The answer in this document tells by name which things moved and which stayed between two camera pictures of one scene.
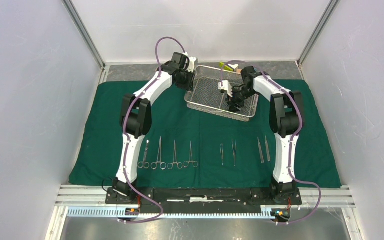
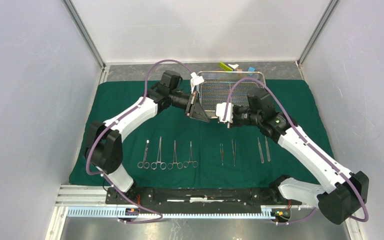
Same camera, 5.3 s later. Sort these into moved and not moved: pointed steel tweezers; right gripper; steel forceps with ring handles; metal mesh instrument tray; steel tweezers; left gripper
Moved: metal mesh instrument tray; left gripper; right gripper
Not moved: pointed steel tweezers; steel forceps with ring handles; steel tweezers
